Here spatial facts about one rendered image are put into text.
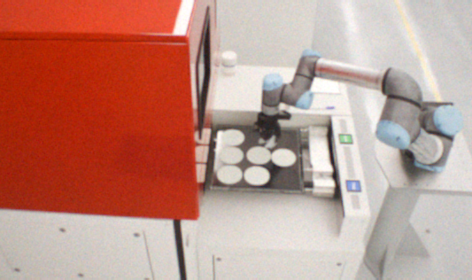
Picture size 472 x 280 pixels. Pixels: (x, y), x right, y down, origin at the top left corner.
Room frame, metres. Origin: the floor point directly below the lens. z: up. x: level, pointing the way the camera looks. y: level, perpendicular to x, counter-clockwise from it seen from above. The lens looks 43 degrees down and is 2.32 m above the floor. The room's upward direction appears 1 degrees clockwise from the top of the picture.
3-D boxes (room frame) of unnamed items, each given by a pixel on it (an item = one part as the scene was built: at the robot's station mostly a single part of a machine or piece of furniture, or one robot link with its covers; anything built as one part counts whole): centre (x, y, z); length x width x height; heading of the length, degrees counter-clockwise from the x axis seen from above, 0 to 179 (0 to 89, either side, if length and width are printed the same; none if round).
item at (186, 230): (1.24, 0.15, 1.02); 0.82 x 0.03 x 0.40; 178
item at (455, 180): (1.55, -0.84, 0.75); 0.45 x 0.44 x 0.13; 87
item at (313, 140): (1.44, -0.35, 0.87); 0.36 x 0.08 x 0.03; 178
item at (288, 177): (1.43, -0.08, 0.90); 0.34 x 0.34 x 0.01; 88
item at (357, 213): (1.35, -0.44, 0.89); 0.55 x 0.09 x 0.14; 178
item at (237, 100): (1.81, -0.19, 0.89); 0.62 x 0.35 x 0.14; 88
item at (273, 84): (1.46, -0.13, 1.22); 0.09 x 0.08 x 0.11; 65
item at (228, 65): (1.93, 0.05, 1.01); 0.07 x 0.07 x 0.10
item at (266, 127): (1.46, -0.12, 1.06); 0.09 x 0.08 x 0.12; 130
